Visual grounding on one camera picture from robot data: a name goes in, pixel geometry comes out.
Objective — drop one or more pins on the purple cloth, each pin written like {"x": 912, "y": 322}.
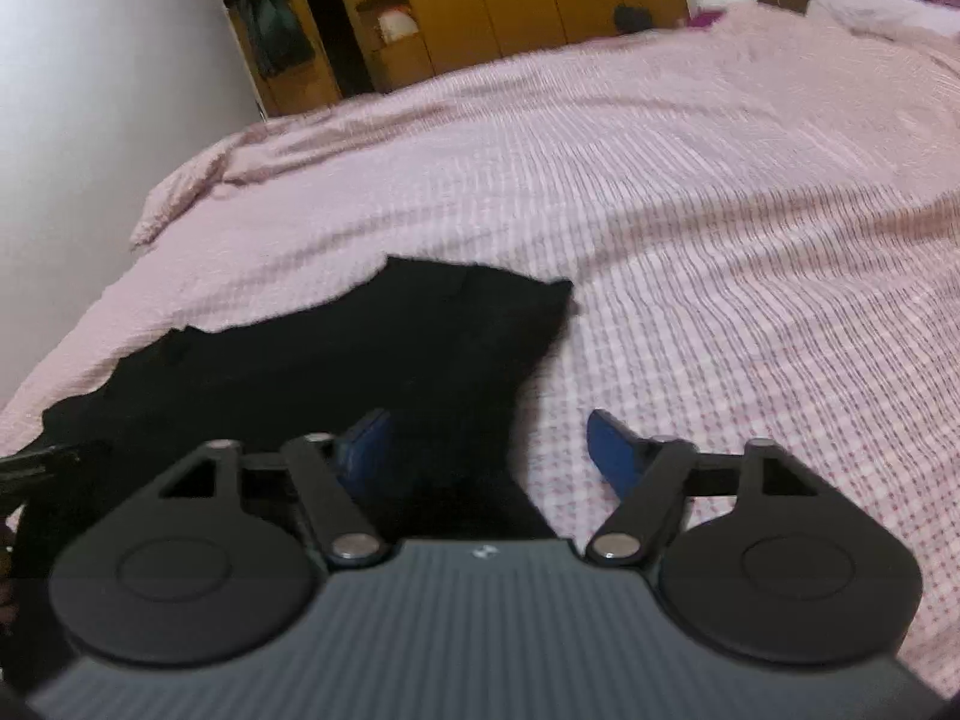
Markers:
{"x": 702, "y": 18}

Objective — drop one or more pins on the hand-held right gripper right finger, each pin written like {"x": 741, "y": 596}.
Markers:
{"x": 609, "y": 454}

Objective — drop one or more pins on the black garment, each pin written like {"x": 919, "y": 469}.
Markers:
{"x": 360, "y": 360}

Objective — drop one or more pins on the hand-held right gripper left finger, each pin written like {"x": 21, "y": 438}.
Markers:
{"x": 366, "y": 450}

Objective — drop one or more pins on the dark hanging clothes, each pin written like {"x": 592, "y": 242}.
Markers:
{"x": 271, "y": 22}

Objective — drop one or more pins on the pale pink pillow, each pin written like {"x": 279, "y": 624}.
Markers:
{"x": 877, "y": 4}

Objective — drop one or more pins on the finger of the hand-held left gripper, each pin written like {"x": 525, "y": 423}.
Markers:
{"x": 41, "y": 465}

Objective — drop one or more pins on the white container on shelf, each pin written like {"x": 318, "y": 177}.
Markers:
{"x": 396, "y": 24}

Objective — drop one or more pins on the pink checked bedspread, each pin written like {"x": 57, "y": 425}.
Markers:
{"x": 712, "y": 225}

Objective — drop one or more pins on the wooden wardrobe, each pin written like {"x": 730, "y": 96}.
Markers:
{"x": 465, "y": 7}

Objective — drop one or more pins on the small black object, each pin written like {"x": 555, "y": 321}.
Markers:
{"x": 634, "y": 17}

